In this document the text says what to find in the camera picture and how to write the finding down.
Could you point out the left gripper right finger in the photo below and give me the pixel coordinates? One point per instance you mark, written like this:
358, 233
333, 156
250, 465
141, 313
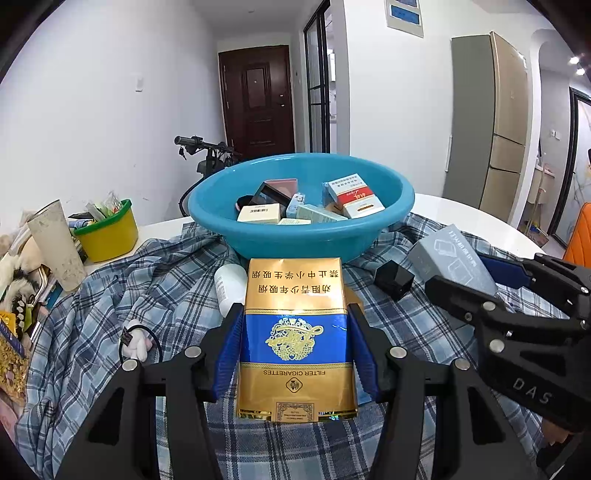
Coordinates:
474, 439

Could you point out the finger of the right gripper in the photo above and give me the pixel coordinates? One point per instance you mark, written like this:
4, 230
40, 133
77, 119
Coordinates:
564, 285
460, 300

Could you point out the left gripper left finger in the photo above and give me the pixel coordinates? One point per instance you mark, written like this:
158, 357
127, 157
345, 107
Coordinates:
117, 439

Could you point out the grey blue card box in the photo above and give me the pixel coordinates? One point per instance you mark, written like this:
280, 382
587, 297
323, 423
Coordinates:
447, 253

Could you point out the black small box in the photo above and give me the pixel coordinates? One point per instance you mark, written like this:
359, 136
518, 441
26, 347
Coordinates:
394, 280

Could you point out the red white cigarette box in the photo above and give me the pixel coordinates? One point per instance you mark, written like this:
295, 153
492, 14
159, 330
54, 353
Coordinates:
354, 196

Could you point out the gold blue cigarette pack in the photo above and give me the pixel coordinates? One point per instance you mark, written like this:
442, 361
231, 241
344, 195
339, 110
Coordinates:
296, 362

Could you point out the black square frame box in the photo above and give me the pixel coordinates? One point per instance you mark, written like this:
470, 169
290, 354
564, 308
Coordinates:
267, 194

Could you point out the blue tissue packet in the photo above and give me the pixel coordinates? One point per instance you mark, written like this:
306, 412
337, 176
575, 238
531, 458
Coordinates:
361, 395

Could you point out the amber plastic case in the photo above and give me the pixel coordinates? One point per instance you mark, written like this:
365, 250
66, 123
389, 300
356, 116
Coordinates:
352, 299

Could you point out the person's right hand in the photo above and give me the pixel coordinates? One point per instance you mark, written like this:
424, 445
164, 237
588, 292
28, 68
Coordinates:
553, 434

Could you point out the orange chair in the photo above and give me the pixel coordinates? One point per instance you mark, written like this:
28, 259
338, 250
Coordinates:
578, 250

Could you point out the yellow snack packet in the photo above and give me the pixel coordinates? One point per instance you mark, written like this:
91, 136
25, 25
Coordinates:
13, 361

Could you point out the blue plaid cloth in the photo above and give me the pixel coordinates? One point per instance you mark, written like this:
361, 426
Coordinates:
168, 286

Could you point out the white plastic bottle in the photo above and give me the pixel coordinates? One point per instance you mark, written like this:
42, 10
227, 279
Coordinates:
230, 282

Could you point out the beige grey refrigerator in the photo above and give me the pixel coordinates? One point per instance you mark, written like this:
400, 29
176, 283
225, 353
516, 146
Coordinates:
490, 123

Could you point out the blue plastic basin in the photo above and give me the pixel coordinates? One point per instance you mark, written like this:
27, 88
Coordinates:
212, 205

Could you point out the yellow green bucket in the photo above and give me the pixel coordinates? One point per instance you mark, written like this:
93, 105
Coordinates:
111, 237

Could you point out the light teal box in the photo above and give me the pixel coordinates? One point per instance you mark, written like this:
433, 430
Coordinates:
317, 215

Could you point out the pale green box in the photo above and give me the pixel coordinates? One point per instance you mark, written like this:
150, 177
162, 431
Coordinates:
293, 222

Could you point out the white speckled tumbler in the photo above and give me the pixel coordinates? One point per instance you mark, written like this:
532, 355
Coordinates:
50, 231

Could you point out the pink box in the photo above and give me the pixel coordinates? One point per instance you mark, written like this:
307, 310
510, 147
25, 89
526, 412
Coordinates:
287, 186

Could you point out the cream square box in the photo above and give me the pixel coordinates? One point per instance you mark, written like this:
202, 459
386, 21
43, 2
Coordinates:
260, 214

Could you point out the black bicycle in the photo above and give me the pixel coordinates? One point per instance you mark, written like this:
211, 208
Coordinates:
218, 156

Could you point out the dark brown door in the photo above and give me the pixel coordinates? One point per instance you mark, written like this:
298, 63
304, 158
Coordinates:
256, 101

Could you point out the black framed glass door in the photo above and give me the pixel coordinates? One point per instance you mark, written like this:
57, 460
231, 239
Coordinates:
317, 62

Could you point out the grey blue wall panel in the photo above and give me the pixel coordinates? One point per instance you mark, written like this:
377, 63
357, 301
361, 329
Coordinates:
405, 16

